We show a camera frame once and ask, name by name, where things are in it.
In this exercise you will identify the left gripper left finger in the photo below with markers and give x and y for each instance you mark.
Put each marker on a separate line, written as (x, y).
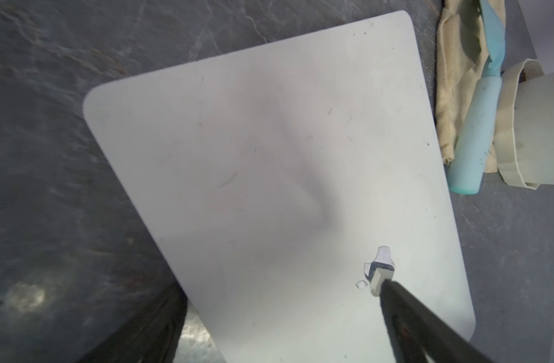
(152, 335)

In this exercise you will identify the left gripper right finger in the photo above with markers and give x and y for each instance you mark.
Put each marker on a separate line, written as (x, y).
(417, 334)

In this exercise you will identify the small usb mouse receiver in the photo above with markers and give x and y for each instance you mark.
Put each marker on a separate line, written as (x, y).
(379, 276)

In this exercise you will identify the silver laptop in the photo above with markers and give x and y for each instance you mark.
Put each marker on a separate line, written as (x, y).
(268, 178)

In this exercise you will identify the light blue garden trowel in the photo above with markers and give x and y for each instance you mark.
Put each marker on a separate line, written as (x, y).
(474, 142)

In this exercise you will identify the white plant pot saucer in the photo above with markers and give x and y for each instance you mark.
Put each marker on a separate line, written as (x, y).
(504, 135)

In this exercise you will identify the white pot with green plant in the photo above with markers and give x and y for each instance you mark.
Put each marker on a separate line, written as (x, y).
(534, 130)

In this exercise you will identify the beige work glove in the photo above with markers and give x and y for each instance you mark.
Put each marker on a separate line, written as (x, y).
(461, 54)

